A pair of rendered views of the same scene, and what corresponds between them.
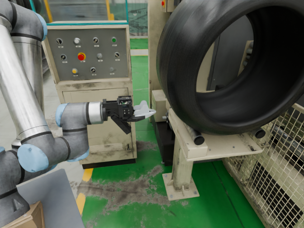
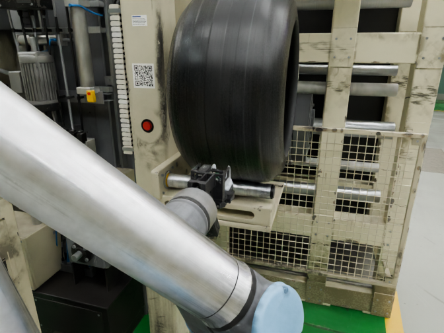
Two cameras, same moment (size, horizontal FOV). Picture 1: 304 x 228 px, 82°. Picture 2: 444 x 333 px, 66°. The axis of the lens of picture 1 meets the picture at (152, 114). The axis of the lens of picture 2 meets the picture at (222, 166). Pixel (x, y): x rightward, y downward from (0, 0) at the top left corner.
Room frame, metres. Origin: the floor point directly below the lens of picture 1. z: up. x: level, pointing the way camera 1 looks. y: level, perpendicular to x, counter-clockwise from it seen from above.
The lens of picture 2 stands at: (0.30, 0.71, 1.31)
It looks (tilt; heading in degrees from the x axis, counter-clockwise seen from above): 20 degrees down; 295
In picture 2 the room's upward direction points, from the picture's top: straight up
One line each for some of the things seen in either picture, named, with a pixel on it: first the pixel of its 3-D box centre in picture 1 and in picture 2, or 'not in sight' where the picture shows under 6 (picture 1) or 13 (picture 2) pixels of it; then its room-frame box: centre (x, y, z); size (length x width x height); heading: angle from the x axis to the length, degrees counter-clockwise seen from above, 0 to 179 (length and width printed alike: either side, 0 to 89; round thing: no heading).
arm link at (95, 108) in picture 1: (97, 112); (189, 212); (0.60, 0.22, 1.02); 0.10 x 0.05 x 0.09; 8
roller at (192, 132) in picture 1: (186, 118); (218, 185); (0.73, -0.17, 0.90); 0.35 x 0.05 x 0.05; 9
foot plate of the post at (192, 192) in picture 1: (179, 183); not in sight; (1.00, -0.25, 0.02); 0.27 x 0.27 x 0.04; 9
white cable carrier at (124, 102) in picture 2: not in sight; (126, 83); (1.08, -0.21, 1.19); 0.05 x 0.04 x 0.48; 99
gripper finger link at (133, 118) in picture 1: (134, 116); (223, 193); (0.60, 0.07, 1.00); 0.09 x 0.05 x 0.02; 98
